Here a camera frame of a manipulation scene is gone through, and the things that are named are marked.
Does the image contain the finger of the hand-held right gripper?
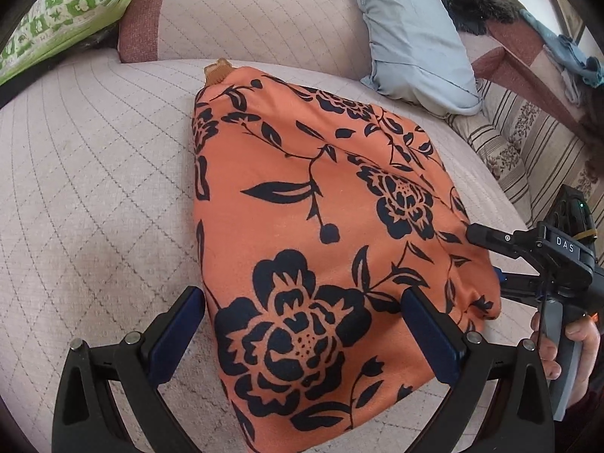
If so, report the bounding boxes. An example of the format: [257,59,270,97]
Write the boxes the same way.
[466,223,544,258]
[493,268,551,299]

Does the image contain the orange black floral garment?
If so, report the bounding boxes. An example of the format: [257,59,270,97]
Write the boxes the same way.
[191,58,502,453]

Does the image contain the green patterned blanket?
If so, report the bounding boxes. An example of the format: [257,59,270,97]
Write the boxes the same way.
[0,0,163,86]

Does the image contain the person's right hand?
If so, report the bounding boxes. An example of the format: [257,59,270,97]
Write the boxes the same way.
[530,310,604,405]

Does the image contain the beige quilted sofa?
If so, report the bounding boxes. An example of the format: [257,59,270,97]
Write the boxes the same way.
[0,0,604,453]

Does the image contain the striped floral cushion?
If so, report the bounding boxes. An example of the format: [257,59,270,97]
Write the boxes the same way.
[446,78,604,227]

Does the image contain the light blue pillow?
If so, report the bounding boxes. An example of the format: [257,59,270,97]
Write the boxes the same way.
[341,0,483,118]

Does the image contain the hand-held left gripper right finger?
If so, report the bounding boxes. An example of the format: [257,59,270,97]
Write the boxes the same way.
[402,287,556,453]

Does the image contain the blue grey crumpled cloth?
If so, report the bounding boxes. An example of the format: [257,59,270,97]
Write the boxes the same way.
[519,8,604,105]

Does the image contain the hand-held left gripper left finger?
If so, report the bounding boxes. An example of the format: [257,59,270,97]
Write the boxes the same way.
[51,286,207,453]

